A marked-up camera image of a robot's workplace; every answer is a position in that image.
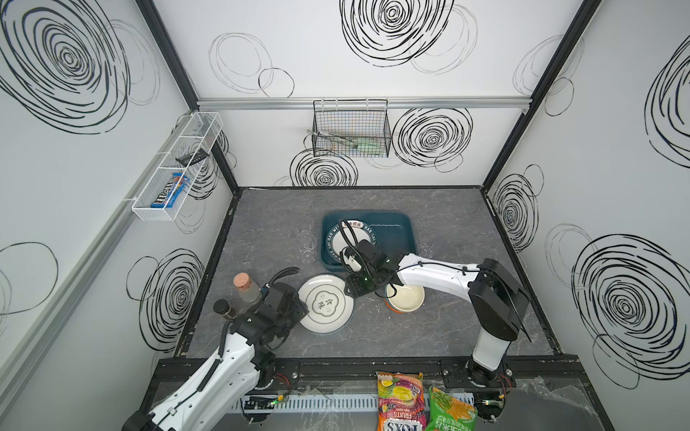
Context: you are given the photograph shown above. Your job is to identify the teal rim hao wei plate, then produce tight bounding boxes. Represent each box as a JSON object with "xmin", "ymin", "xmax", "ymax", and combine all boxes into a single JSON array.
[{"xmin": 325, "ymin": 219, "xmax": 377, "ymax": 263}]

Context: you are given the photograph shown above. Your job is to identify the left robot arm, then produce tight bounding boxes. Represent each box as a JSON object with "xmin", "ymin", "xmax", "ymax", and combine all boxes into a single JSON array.
[{"xmin": 122, "ymin": 282, "xmax": 308, "ymax": 430}]

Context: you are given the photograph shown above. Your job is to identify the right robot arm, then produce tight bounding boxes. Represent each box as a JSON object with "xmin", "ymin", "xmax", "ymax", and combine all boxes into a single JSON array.
[{"xmin": 339, "ymin": 240, "xmax": 530, "ymax": 387}]

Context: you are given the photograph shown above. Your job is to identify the teal plastic bin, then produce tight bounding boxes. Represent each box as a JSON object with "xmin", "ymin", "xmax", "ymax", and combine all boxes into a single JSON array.
[{"xmin": 319, "ymin": 210, "xmax": 417, "ymax": 272}]

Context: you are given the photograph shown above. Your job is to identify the orange bowl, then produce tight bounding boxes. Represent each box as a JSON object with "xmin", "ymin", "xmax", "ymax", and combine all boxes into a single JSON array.
[{"xmin": 385, "ymin": 301, "xmax": 404, "ymax": 314}]

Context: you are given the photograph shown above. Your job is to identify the cream bowl teal outside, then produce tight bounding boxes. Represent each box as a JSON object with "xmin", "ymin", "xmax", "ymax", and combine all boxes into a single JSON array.
[{"xmin": 385, "ymin": 285, "xmax": 426, "ymax": 314}]

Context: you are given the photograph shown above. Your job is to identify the dark cap bottle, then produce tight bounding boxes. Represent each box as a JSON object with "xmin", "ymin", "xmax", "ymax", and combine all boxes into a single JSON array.
[{"xmin": 213, "ymin": 299, "xmax": 237, "ymax": 321}]

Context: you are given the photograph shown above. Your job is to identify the green item in basket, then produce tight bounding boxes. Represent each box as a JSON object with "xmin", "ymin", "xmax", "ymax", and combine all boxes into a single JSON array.
[{"xmin": 355, "ymin": 138, "xmax": 386, "ymax": 156}]

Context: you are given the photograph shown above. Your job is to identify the pink fruit candy bag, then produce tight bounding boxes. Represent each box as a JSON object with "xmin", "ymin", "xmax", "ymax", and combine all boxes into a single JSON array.
[{"xmin": 377, "ymin": 372, "xmax": 427, "ymax": 431}]

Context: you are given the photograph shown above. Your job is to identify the metal tongs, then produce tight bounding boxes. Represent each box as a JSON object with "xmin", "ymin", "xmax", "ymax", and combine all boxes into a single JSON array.
[{"xmin": 307, "ymin": 129, "xmax": 359, "ymax": 148}]

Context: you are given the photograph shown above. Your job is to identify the green snack bag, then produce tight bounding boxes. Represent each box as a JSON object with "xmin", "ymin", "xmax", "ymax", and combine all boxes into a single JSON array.
[{"xmin": 425, "ymin": 386, "xmax": 477, "ymax": 431}]

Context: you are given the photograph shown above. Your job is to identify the blue candy packet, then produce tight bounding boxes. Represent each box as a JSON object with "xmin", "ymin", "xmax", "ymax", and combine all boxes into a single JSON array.
[{"xmin": 150, "ymin": 172, "xmax": 190, "ymax": 209}]

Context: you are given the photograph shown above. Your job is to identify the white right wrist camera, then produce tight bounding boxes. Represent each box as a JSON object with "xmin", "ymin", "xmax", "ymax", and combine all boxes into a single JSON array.
[{"xmin": 342, "ymin": 251, "xmax": 362, "ymax": 273}]

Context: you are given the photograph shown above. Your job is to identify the white slotted cable duct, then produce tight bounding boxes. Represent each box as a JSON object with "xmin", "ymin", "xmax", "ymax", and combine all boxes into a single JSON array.
[{"xmin": 223, "ymin": 394, "xmax": 378, "ymax": 415}]

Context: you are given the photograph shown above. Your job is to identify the black wire basket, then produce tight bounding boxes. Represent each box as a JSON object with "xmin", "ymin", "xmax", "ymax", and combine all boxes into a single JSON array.
[{"xmin": 309, "ymin": 98, "xmax": 393, "ymax": 158}]

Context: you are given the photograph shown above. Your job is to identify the white wire shelf basket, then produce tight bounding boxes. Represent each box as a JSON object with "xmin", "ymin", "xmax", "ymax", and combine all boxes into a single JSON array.
[{"xmin": 132, "ymin": 111, "xmax": 223, "ymax": 222}]

